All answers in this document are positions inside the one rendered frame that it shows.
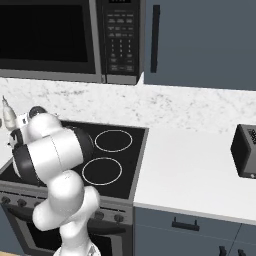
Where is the black and grey microwave oven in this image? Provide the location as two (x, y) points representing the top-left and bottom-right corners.
(0, 0), (147, 85)

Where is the black oven door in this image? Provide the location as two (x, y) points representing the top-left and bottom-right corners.
(0, 203), (134, 256)

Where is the pale grey bottle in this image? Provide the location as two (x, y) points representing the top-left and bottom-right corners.
(1, 95), (18, 132)

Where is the black toaster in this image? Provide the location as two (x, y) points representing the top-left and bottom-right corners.
(230, 123), (256, 180)

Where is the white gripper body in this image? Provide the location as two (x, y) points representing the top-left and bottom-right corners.
(7, 128), (24, 150)

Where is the blue-grey drawer front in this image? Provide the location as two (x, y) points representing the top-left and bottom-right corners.
(133, 206), (244, 256)

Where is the black drawer handle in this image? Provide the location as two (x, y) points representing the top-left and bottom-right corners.
(171, 216), (201, 232)

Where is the blue-grey wall cupboard door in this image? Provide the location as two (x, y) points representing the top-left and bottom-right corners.
(143, 0), (256, 92)

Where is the black glass hob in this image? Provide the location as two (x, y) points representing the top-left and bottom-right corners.
(0, 119), (150, 202)

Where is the black wall cupboard handle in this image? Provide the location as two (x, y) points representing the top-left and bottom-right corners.
(150, 4), (161, 74)

